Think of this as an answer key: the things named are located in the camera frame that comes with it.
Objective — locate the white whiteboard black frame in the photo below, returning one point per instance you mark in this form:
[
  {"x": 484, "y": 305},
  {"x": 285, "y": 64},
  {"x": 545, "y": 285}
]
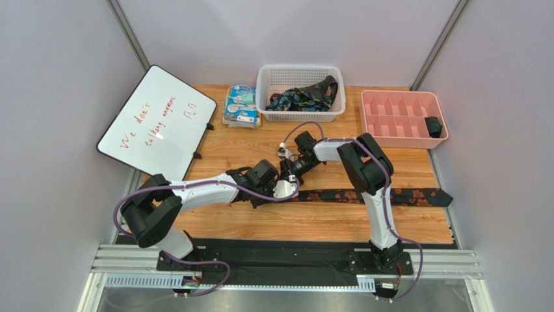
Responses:
[{"x": 160, "y": 126}]

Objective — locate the pink divided organizer tray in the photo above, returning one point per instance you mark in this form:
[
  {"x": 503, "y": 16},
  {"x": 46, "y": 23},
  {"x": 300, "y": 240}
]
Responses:
[{"x": 396, "y": 119}]

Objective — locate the left aluminium frame post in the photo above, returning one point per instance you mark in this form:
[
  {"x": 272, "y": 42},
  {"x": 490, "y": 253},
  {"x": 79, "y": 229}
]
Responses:
[{"x": 127, "y": 29}]

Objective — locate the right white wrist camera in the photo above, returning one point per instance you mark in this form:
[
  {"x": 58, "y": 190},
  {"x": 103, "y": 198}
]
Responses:
[{"x": 283, "y": 151}]

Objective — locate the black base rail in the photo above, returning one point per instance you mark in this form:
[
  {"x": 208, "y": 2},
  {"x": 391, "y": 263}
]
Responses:
[{"x": 283, "y": 263}]

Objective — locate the black orange floral tie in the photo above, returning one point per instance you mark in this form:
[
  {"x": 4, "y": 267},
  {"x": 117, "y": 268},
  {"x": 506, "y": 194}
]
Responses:
[{"x": 410, "y": 197}]

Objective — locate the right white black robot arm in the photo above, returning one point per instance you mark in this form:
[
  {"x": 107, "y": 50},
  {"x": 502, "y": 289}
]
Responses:
[{"x": 369, "y": 171}]

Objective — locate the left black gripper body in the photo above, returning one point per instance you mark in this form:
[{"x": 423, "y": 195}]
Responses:
[{"x": 261, "y": 197}]

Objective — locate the blue white packet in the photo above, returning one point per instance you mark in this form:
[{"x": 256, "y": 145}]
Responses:
[{"x": 239, "y": 108}]

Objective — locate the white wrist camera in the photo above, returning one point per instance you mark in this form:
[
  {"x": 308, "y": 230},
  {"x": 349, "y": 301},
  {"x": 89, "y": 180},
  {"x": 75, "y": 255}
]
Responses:
[
  {"x": 283, "y": 151},
  {"x": 285, "y": 189}
]

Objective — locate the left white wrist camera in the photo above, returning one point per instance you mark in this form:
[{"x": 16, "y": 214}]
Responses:
[{"x": 285, "y": 189}]

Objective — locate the dark floral ties pile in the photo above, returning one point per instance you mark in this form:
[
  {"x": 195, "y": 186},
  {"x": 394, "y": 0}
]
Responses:
[{"x": 318, "y": 97}]

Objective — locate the right aluminium frame post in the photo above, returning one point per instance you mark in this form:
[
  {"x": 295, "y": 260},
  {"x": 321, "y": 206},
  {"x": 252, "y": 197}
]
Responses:
[{"x": 441, "y": 41}]

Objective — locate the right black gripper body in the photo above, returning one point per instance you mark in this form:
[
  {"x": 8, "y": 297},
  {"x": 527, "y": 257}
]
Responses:
[{"x": 288, "y": 164}]

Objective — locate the rolled black tie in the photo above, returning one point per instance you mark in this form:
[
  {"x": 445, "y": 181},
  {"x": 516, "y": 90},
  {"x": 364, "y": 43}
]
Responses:
[{"x": 434, "y": 127}]

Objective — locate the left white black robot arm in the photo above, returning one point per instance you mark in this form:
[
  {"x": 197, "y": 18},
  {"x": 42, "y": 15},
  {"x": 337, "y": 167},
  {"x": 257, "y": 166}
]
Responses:
[{"x": 151, "y": 212}]

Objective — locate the aluminium frame post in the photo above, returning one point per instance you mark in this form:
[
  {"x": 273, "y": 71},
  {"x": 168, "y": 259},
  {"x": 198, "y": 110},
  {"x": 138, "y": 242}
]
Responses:
[
  {"x": 127, "y": 29},
  {"x": 441, "y": 41}
]

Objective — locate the white plastic basket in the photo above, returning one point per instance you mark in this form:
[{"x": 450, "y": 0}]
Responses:
[{"x": 275, "y": 79}]

